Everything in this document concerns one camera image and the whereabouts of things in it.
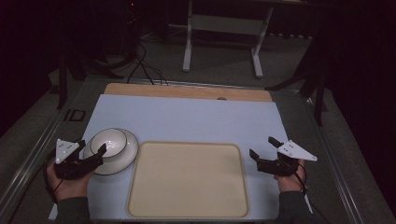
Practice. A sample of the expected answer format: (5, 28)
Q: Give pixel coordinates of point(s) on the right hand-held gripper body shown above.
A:
(280, 166)

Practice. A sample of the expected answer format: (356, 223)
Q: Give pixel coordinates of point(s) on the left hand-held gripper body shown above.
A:
(77, 166)

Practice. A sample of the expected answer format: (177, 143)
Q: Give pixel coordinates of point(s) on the white bowl with dark rim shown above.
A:
(112, 141)

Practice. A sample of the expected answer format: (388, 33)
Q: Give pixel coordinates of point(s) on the person's right hand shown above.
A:
(291, 183)

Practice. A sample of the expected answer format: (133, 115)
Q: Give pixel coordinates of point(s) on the person's left hand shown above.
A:
(71, 188)

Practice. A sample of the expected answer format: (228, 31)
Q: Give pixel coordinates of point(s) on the white plate with dark rim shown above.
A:
(127, 155)

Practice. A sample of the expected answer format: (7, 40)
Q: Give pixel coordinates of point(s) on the white strip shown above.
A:
(308, 203)

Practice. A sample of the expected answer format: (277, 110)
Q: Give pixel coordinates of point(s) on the black metal stand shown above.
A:
(318, 93)
(63, 81)

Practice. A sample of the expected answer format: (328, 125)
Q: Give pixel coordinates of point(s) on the beige tray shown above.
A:
(186, 180)

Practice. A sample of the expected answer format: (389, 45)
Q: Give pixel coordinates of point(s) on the light blue table mat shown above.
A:
(186, 121)

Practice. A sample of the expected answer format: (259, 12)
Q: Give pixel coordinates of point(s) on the black rectangular floor bracket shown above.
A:
(74, 115)

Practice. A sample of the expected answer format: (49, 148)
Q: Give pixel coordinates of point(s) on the metal floor rail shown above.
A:
(28, 174)
(339, 174)

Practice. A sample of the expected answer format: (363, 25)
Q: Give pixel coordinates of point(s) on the white metal table frame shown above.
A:
(188, 46)

